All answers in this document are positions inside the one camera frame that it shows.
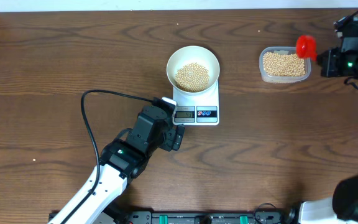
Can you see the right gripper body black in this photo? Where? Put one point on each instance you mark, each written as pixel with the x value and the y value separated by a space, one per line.
pixel 344 63

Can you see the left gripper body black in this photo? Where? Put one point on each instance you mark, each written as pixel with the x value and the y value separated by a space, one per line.
pixel 171 139

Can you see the red measuring scoop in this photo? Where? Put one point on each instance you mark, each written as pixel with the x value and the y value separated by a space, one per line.
pixel 306 47

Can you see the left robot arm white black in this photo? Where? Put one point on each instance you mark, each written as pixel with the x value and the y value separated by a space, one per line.
pixel 122 161

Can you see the white digital kitchen scale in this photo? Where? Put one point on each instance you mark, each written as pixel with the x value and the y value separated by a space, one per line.
pixel 197 109

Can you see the soybeans in bowl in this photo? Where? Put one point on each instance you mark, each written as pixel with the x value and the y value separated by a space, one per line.
pixel 192 77

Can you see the white bowl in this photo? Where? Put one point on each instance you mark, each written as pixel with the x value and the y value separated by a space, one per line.
pixel 193 54

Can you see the soybeans pile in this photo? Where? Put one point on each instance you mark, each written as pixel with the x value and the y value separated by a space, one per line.
pixel 289 65

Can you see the clear plastic container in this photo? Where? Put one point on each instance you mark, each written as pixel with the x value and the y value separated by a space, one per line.
pixel 282 80

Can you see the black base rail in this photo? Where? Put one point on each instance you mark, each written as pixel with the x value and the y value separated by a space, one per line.
pixel 192 218

